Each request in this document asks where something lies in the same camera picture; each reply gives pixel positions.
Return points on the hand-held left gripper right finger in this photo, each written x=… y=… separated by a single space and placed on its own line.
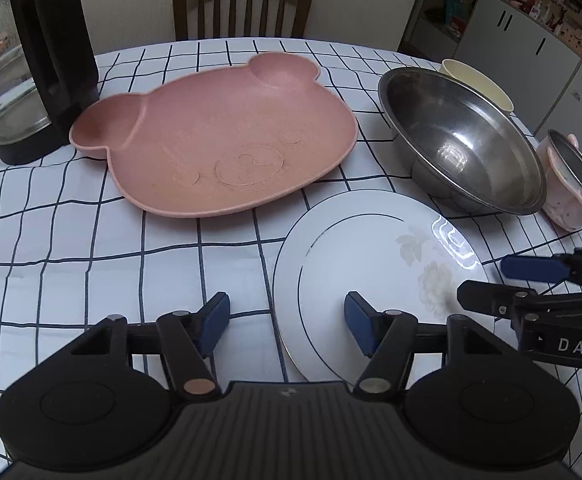
x=358 y=320

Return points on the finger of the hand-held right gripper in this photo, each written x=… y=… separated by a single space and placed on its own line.
x=536 y=266
x=486 y=297

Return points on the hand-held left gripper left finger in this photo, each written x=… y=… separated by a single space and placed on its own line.
x=213 y=317

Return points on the white floral plate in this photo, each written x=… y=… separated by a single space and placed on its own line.
x=361 y=250

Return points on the large stainless steel bowl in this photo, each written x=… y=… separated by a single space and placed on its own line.
x=461 y=135

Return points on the white checked tablecloth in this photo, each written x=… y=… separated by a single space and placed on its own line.
x=71 y=240

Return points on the cream bowl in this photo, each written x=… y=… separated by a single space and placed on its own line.
x=486 y=85

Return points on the pink bear-shaped plate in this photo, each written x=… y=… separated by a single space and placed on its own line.
x=221 y=120

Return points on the white double-door cabinet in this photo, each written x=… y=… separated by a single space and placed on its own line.
x=516 y=50

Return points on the open white shelf unit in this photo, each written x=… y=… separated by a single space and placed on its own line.
x=436 y=20

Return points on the teal packet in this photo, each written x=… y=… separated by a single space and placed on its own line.
x=453 y=8

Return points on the glass electric kettle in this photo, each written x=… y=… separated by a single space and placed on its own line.
x=51 y=35

